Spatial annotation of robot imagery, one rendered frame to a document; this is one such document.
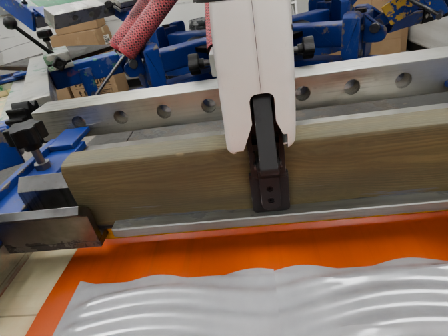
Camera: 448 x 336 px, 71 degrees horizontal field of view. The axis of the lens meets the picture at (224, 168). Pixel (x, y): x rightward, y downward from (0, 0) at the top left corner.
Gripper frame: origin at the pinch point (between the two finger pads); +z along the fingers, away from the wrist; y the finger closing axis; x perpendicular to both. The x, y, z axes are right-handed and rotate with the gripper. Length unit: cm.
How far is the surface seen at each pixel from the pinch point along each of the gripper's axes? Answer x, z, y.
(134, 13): -30, -10, -71
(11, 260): -25.8, 4.2, 3.3
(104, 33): -173, 26, -383
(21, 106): -36.9, -3.3, -22.3
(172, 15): -91, 21, -411
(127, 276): -13.8, 5.9, 4.9
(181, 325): -7.7, 5.5, 10.2
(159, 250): -11.5, 5.9, 1.9
